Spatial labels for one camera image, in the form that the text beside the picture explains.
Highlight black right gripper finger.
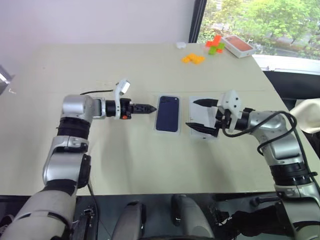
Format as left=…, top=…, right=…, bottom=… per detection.
left=184, top=122, right=218, bottom=138
left=192, top=98, right=220, bottom=109

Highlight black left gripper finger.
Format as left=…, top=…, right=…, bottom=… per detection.
left=131, top=108, right=158, bottom=116
left=131, top=103, right=158, bottom=110

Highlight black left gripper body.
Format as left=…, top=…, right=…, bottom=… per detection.
left=119, top=98, right=134, bottom=121

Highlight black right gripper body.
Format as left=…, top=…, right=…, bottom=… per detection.
left=212, top=105, right=231, bottom=138

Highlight dark blue smartphone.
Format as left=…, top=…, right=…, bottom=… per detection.
left=155, top=95, right=181, bottom=133

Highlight phone box with orange print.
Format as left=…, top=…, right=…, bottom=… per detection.
left=221, top=34, right=256, bottom=59

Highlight yellow toy blocks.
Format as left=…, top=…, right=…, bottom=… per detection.
left=181, top=52, right=206, bottom=66

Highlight green toy block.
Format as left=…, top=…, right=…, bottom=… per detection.
left=208, top=42, right=226, bottom=56

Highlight red green toy blocks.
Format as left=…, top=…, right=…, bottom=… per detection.
left=205, top=34, right=224, bottom=54

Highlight cream curved plastic shape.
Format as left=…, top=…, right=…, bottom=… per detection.
left=289, top=98, right=320, bottom=134

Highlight white window sill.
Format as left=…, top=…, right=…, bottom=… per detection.
left=251, top=53, right=320, bottom=76

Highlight black trouser leg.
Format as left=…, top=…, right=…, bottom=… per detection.
left=231, top=209, right=285, bottom=236

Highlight dark rounded grey shape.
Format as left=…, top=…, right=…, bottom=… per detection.
left=115, top=200, right=147, bottom=240

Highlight grey metal object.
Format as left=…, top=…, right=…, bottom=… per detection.
left=0, top=64, right=16, bottom=96

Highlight black and white sneaker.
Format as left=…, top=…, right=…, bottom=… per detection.
left=0, top=214, right=15, bottom=231

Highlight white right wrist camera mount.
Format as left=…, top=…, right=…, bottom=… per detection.
left=218, top=89, right=243, bottom=133

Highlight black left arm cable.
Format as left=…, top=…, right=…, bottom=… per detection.
left=79, top=88, right=116, bottom=96

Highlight black window frame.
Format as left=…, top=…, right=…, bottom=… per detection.
left=188, top=0, right=208, bottom=44

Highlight black lever handle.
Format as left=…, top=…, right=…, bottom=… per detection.
left=250, top=195, right=279, bottom=207

